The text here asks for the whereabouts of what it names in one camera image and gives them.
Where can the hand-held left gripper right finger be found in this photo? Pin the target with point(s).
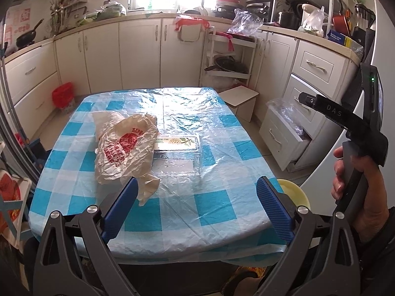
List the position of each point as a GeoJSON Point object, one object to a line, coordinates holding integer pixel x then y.
{"type": "Point", "coordinates": [274, 209]}

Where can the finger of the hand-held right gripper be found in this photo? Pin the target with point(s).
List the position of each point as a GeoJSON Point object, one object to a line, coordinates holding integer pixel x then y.
{"type": "Point", "coordinates": [327, 106]}

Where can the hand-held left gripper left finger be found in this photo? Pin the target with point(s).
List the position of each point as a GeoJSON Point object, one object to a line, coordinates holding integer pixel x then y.
{"type": "Point", "coordinates": [120, 209]}

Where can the yellow plastic basin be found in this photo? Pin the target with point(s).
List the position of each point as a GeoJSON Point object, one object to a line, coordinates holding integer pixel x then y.
{"type": "Point", "coordinates": [293, 191]}

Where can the beige plastic bag red print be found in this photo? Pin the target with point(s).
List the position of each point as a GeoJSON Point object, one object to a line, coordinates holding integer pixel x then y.
{"type": "Point", "coordinates": [129, 160]}

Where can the clear plastic clamshell box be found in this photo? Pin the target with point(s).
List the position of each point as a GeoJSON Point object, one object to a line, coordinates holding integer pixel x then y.
{"type": "Point", "coordinates": [182, 157]}

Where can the person's right forearm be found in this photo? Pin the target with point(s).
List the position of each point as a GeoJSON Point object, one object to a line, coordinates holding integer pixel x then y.
{"type": "Point", "coordinates": [382, 252]}

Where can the person's right hand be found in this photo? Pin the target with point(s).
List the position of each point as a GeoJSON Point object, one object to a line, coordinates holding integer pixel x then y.
{"type": "Point", "coordinates": [373, 203]}

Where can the clear bag in drawer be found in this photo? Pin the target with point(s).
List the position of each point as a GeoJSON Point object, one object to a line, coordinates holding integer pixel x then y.
{"type": "Point", "coordinates": [287, 114]}

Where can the white drawer unit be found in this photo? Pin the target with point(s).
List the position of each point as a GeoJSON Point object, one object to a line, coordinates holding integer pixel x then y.
{"type": "Point", "coordinates": [311, 64]}

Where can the blue box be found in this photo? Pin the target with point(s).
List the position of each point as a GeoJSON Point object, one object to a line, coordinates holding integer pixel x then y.
{"type": "Point", "coordinates": [338, 37]}

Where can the orange patterned cloth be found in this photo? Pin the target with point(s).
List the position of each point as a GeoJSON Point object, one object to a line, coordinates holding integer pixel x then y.
{"type": "Point", "coordinates": [247, 274]}

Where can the blue checked tablecloth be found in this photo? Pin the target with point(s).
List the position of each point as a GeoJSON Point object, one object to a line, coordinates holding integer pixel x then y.
{"type": "Point", "coordinates": [200, 215]}

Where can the red pot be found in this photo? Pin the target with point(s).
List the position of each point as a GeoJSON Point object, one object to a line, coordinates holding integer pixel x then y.
{"type": "Point", "coordinates": [341, 24]}

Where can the white shelf trolley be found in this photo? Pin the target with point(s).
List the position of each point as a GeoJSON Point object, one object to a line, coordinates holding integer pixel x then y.
{"type": "Point", "coordinates": [251, 64]}

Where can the white wooden stool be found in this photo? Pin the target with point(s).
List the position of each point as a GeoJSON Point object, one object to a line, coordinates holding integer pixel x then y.
{"type": "Point", "coordinates": [239, 98]}

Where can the black pot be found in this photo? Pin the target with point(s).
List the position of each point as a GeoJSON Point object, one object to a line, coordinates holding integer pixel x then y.
{"type": "Point", "coordinates": [288, 20]}

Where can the blue plastic stool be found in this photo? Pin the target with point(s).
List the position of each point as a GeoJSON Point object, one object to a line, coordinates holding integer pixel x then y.
{"type": "Point", "coordinates": [37, 154]}

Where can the black pan with lid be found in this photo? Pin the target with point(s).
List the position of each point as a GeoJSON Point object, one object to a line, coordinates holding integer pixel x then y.
{"type": "Point", "coordinates": [228, 64]}

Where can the red hanging cloth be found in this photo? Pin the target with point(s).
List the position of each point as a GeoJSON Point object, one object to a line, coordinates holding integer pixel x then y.
{"type": "Point", "coordinates": [230, 41]}

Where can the clear crumpled plastic bag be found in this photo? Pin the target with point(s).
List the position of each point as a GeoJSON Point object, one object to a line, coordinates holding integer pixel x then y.
{"type": "Point", "coordinates": [243, 21]}

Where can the red lined waste bin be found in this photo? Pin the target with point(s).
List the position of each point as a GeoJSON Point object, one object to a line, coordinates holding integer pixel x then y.
{"type": "Point", "coordinates": [63, 95]}

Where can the stack of pots and bowls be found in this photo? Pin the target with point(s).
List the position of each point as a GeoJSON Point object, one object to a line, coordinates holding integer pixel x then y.
{"type": "Point", "coordinates": [230, 1]}

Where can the white hanging door bin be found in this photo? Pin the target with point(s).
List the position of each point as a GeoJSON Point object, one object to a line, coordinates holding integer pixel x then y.
{"type": "Point", "coordinates": [189, 34]}

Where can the white base cabinets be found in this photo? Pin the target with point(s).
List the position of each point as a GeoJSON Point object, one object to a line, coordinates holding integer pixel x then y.
{"type": "Point", "coordinates": [139, 55]}

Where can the black wok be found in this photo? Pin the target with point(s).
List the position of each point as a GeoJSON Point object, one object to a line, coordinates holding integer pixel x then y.
{"type": "Point", "coordinates": [26, 38]}

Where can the bagged green vegetables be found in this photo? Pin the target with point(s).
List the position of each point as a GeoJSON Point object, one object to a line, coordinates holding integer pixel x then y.
{"type": "Point", "coordinates": [108, 12]}

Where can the green bottle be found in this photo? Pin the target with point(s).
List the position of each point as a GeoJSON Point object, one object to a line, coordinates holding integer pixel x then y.
{"type": "Point", "coordinates": [150, 4]}

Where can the wall utensil rack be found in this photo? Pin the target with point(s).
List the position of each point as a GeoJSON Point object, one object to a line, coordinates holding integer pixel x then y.
{"type": "Point", "coordinates": [64, 12]}

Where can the red paper wall decorations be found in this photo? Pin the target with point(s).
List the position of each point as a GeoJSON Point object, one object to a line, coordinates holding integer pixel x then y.
{"type": "Point", "coordinates": [20, 21]}

